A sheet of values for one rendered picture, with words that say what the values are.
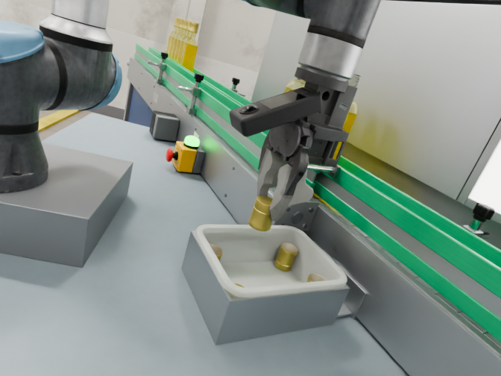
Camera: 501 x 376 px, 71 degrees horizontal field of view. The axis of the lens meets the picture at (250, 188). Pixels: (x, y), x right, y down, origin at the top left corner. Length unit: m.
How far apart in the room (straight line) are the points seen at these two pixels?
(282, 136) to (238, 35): 3.59
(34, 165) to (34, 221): 0.10
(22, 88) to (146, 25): 3.56
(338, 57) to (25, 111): 0.45
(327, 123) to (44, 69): 0.43
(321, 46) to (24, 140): 0.45
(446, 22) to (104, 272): 0.79
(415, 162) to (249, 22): 3.40
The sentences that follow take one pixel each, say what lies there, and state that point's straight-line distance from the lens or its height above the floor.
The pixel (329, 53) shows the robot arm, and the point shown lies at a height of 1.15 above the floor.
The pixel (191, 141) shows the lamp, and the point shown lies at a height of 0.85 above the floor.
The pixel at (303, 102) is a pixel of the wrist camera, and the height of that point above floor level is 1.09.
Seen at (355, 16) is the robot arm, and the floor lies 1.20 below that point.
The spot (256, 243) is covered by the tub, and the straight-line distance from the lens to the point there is 0.67.
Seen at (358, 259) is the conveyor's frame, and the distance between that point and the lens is 0.67.
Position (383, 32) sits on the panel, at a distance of 0.97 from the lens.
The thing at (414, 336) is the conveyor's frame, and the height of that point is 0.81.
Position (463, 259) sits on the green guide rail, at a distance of 0.59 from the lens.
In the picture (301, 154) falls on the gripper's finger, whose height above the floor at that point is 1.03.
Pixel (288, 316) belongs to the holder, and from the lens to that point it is 0.57.
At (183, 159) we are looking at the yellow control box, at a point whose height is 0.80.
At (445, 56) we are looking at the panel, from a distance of 0.85.
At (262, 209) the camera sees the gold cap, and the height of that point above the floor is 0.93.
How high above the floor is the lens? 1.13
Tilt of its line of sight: 21 degrees down
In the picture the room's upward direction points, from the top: 17 degrees clockwise
